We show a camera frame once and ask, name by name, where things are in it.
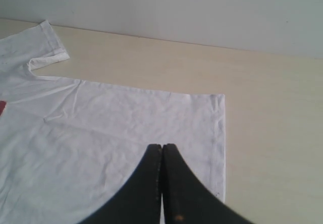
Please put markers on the white t-shirt red lettering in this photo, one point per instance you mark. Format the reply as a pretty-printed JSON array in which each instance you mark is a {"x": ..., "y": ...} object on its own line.
[{"x": 68, "y": 145}]

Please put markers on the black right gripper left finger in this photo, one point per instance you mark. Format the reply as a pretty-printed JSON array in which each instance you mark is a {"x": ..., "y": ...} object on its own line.
[{"x": 139, "y": 199}]

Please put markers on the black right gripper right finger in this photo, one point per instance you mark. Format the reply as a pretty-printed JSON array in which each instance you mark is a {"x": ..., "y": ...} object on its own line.
[{"x": 185, "y": 198}]

